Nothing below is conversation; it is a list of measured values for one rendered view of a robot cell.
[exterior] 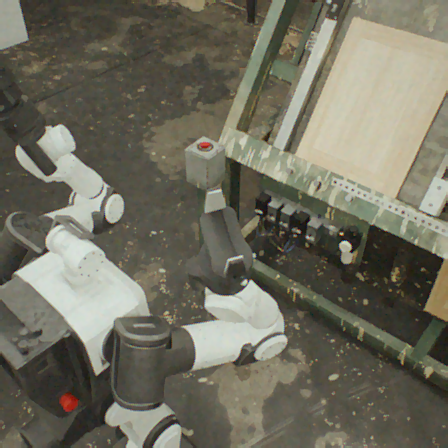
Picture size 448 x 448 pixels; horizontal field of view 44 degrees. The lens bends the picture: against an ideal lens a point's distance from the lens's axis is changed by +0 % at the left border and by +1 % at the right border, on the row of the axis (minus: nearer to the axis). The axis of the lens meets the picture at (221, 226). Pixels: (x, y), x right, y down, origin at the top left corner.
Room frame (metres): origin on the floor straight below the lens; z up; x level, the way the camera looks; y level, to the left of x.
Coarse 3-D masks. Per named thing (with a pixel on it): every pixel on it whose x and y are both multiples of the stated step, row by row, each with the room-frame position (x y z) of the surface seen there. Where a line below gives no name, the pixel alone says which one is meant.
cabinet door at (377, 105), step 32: (352, 32) 2.06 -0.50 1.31; (384, 32) 2.01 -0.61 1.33; (352, 64) 1.99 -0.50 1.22; (384, 64) 1.93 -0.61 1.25; (416, 64) 1.87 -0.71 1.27; (320, 96) 1.96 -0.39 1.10; (352, 96) 1.90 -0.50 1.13; (384, 96) 1.85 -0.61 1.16; (416, 96) 1.80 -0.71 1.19; (320, 128) 1.87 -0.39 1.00; (352, 128) 1.82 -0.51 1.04; (384, 128) 1.77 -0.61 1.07; (416, 128) 1.72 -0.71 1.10; (320, 160) 1.79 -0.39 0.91; (352, 160) 1.74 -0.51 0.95; (384, 160) 1.69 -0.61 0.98; (384, 192) 1.60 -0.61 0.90
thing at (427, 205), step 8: (440, 168) 1.55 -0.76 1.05; (440, 176) 1.53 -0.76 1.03; (432, 184) 1.52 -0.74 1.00; (440, 184) 1.51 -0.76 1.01; (432, 192) 1.50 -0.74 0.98; (440, 192) 1.49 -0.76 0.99; (424, 200) 1.49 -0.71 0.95; (432, 200) 1.48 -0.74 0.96; (440, 200) 1.47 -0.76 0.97; (424, 208) 1.47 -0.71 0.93; (432, 208) 1.46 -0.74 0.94; (440, 208) 1.47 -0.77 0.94
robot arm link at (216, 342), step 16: (192, 336) 0.65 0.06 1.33; (208, 336) 0.66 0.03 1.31; (224, 336) 0.67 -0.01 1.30; (240, 336) 0.68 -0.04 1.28; (272, 336) 0.68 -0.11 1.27; (208, 352) 0.63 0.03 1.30; (224, 352) 0.64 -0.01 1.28; (240, 352) 0.66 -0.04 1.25; (256, 352) 0.66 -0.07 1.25; (272, 352) 0.68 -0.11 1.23; (192, 368) 0.60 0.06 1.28
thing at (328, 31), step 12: (348, 0) 2.16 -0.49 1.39; (324, 24) 2.12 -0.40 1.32; (336, 24) 2.10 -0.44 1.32; (324, 36) 2.09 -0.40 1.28; (324, 48) 2.06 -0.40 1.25; (312, 60) 2.05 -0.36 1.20; (324, 60) 2.06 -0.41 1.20; (312, 72) 2.02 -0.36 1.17; (300, 84) 2.01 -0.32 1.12; (312, 84) 2.00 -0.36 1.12; (300, 96) 1.98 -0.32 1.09; (300, 108) 1.95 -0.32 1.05; (288, 120) 1.94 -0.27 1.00; (288, 132) 1.90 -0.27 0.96; (276, 144) 1.89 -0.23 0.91; (288, 144) 1.89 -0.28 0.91
